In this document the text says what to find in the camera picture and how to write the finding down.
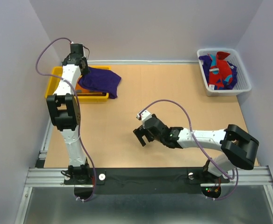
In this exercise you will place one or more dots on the white plastic basket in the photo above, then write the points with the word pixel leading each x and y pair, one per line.
pixel 243 83

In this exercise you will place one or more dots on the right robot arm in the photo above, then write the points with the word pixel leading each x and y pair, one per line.
pixel 226 149

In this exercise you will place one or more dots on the aluminium frame rail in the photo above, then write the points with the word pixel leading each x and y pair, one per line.
pixel 52 177

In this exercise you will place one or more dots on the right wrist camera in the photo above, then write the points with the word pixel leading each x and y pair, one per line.
pixel 144 116

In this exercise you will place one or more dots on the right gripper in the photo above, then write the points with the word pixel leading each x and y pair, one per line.
pixel 140 132

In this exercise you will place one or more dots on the red blue towel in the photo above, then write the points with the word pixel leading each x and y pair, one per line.
pixel 220 74

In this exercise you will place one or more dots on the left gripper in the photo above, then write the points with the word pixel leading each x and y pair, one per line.
pixel 85 71

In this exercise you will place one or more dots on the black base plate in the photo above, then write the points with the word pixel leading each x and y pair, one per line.
pixel 118 181

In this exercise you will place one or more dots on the yellow plastic tray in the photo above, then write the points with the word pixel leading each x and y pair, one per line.
pixel 53 84

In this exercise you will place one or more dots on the orange towel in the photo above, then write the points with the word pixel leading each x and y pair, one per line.
pixel 84 92

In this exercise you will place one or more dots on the purple towel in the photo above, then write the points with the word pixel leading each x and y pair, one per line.
pixel 206 65
pixel 101 80

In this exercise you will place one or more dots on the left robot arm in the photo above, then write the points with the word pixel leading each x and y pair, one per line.
pixel 63 106

